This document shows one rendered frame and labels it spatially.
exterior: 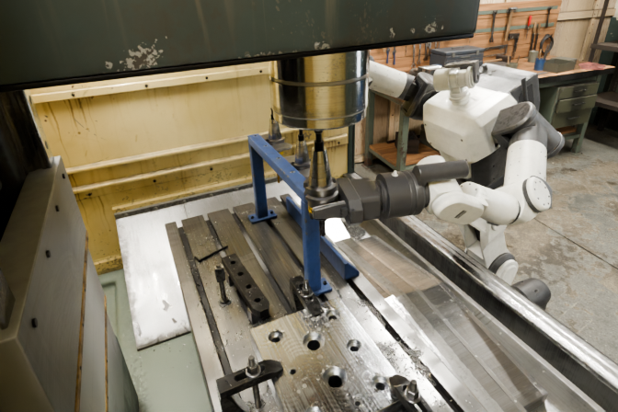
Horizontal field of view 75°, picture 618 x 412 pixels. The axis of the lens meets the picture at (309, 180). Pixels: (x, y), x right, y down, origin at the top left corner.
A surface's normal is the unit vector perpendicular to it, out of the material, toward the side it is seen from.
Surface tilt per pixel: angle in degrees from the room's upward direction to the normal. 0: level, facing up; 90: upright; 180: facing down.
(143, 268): 26
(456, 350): 8
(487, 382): 7
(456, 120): 69
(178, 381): 0
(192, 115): 90
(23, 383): 90
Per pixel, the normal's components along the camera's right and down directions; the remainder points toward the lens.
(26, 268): -0.04, -0.89
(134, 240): 0.15, -0.65
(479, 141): -0.32, 0.61
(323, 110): 0.07, 0.44
